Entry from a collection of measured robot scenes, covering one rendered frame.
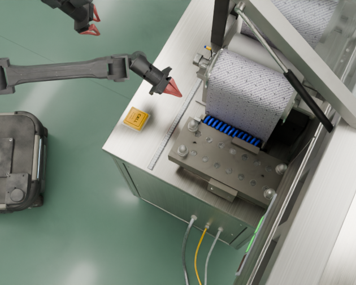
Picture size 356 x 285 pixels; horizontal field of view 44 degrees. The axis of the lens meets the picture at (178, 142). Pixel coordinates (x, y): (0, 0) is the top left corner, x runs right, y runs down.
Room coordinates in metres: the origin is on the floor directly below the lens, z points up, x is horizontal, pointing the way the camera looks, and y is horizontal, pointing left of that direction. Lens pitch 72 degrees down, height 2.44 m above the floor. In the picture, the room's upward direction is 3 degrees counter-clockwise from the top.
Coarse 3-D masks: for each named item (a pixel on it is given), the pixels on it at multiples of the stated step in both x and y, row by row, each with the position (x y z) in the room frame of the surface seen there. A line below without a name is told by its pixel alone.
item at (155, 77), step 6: (150, 66) 0.69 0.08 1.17; (150, 72) 0.67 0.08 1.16; (156, 72) 0.67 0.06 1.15; (162, 72) 0.68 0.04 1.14; (168, 72) 0.68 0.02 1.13; (144, 78) 0.66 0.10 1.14; (150, 78) 0.66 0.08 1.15; (156, 78) 0.66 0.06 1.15; (162, 78) 0.66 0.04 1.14; (156, 84) 0.64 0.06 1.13; (150, 90) 0.64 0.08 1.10; (156, 90) 0.61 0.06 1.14
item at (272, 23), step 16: (240, 0) 0.41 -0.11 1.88; (256, 0) 0.41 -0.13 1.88; (256, 16) 0.39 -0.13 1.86; (272, 16) 0.39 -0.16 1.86; (256, 32) 0.38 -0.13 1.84; (272, 32) 0.38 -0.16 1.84; (288, 32) 0.38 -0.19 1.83; (288, 48) 0.36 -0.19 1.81; (304, 48) 0.36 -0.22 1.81; (304, 64) 0.34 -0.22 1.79; (320, 64) 0.35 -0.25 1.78; (288, 80) 0.34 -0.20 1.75; (320, 80) 0.32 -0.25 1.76; (336, 80) 0.33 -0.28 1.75; (304, 96) 0.32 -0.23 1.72; (336, 96) 0.31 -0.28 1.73; (352, 96) 0.31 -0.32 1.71; (320, 112) 0.30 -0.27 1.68; (352, 112) 0.29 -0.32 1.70
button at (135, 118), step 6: (132, 108) 0.65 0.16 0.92; (132, 114) 0.62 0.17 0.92; (138, 114) 0.62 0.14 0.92; (144, 114) 0.62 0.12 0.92; (126, 120) 0.60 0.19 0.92; (132, 120) 0.60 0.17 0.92; (138, 120) 0.60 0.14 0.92; (144, 120) 0.60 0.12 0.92; (132, 126) 0.58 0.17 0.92; (138, 126) 0.58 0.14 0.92
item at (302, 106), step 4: (312, 96) 0.50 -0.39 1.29; (316, 100) 0.49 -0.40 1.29; (320, 100) 0.49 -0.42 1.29; (300, 104) 0.48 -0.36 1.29; (304, 104) 0.48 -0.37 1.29; (320, 104) 0.48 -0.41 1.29; (300, 108) 0.47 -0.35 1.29; (304, 108) 0.46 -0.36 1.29; (308, 108) 0.46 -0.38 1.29; (308, 112) 0.45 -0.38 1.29
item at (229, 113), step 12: (216, 96) 0.56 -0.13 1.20; (216, 108) 0.55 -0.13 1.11; (228, 108) 0.53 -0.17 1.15; (240, 108) 0.52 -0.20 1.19; (228, 120) 0.53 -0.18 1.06; (240, 120) 0.51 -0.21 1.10; (252, 120) 0.49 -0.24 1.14; (264, 120) 0.47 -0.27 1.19; (252, 132) 0.48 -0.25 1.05; (264, 132) 0.46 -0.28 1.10
